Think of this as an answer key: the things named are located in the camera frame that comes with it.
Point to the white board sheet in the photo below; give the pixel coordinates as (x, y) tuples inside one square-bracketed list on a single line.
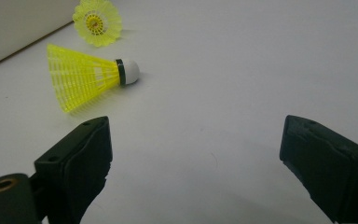
[(217, 68)]

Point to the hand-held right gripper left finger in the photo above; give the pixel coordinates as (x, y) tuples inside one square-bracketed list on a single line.
[(77, 161)]

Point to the white plastic storage bin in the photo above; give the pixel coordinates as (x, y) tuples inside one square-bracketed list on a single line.
[(15, 28)]

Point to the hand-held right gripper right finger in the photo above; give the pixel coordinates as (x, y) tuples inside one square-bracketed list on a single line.
[(329, 165)]

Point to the yellow plastic shuttlecock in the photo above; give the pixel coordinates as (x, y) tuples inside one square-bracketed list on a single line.
[(97, 31), (77, 77)]

